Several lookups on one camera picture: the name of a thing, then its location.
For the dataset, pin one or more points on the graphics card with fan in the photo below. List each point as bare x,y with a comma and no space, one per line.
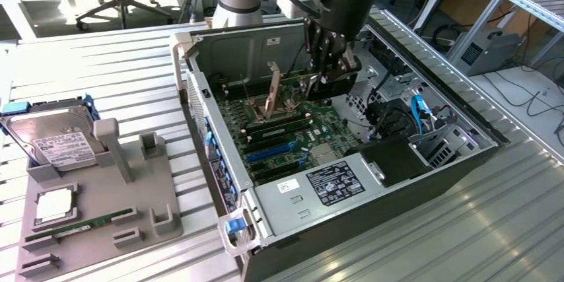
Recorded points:
335,87

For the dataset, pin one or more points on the silver CPU chip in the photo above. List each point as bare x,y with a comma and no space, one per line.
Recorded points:
52,204

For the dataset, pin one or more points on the black expansion slot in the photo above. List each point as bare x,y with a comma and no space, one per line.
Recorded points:
282,173
274,166

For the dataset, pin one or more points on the blue case latch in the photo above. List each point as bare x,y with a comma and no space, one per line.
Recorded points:
235,226

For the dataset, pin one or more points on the grey floor computer box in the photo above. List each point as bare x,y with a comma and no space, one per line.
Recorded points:
490,54

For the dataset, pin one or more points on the grey power supply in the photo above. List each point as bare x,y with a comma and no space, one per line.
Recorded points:
299,209

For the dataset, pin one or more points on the grey parts rack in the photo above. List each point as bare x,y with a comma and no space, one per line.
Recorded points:
88,196

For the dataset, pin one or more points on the silver hard disk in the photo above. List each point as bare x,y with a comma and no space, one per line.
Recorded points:
58,136

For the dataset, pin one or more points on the silver chipset heat sink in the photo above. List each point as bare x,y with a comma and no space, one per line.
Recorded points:
324,155

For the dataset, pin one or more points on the thin locking lever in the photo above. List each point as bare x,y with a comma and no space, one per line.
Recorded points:
247,88

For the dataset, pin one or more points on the black plastic air shroud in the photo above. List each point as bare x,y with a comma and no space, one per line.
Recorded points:
388,160

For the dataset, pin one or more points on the aluminium profile frame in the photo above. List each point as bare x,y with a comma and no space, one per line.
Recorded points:
528,1

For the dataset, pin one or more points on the black office chair base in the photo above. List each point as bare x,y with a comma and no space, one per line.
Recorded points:
122,3

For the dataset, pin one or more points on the green motherboard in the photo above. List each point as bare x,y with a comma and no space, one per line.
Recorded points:
326,120

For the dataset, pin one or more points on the open black PC case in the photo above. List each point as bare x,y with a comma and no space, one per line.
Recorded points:
396,196

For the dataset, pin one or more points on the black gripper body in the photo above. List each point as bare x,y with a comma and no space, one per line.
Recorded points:
346,14

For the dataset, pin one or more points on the green RAM stick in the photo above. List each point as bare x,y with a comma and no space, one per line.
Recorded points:
274,134
79,226

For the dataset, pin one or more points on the CPU socket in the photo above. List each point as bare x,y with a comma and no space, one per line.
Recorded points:
291,115

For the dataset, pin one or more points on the blue expansion slot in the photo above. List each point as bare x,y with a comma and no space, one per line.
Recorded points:
268,154

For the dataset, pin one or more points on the metal disk bay cage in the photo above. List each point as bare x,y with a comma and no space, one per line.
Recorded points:
350,113

